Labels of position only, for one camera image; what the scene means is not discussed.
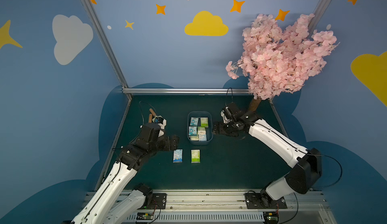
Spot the blue cartoon tissue pack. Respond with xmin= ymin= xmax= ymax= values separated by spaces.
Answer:
xmin=173 ymin=149 xmax=183 ymax=163
xmin=188 ymin=126 xmax=198 ymax=136

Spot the blue plastic storage box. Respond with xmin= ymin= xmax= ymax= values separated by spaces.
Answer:
xmin=187 ymin=111 xmax=213 ymax=145

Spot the green white tissue pack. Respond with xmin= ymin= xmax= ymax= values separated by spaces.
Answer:
xmin=191 ymin=149 xmax=201 ymax=163

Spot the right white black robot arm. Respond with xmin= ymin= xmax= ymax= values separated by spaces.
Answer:
xmin=215 ymin=110 xmax=322 ymax=205

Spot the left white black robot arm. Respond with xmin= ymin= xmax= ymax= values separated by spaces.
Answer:
xmin=70 ymin=120 xmax=179 ymax=224

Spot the green tissue pack in box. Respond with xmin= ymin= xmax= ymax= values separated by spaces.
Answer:
xmin=200 ymin=117 xmax=209 ymax=128

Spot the left green circuit board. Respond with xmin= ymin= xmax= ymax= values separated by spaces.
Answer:
xmin=136 ymin=212 xmax=154 ymax=222

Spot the green circuit board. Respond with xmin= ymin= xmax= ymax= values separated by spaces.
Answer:
xmin=263 ymin=212 xmax=279 ymax=224
xmin=136 ymin=212 xmax=154 ymax=222

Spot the pink blossom artificial tree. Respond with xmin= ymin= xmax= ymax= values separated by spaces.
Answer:
xmin=226 ymin=14 xmax=338 ymax=111

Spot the right green circuit board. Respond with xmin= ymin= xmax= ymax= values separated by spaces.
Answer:
xmin=263 ymin=212 xmax=279 ymax=224

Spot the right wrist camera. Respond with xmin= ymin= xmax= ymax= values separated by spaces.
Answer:
xmin=221 ymin=102 xmax=243 ymax=123

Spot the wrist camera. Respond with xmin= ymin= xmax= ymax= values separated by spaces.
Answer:
xmin=221 ymin=102 xmax=243 ymax=123
xmin=152 ymin=116 xmax=167 ymax=137

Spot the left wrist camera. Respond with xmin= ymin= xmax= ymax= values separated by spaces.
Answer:
xmin=152 ymin=116 xmax=167 ymax=137

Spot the green rake wooden handle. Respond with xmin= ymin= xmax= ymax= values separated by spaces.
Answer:
xmin=148 ymin=114 xmax=153 ymax=123

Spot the green trowel wooden handle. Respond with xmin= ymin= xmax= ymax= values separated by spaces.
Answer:
xmin=149 ymin=108 xmax=157 ymax=117

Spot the aluminium back frame bar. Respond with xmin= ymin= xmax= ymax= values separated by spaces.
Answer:
xmin=123 ymin=88 xmax=249 ymax=95

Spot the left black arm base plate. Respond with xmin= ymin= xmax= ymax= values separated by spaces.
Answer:
xmin=141 ymin=193 xmax=167 ymax=210

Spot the aluminium front rail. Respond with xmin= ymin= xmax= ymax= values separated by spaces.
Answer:
xmin=83 ymin=189 xmax=336 ymax=224

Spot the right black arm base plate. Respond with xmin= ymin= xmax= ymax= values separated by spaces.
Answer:
xmin=244 ymin=191 xmax=287 ymax=209

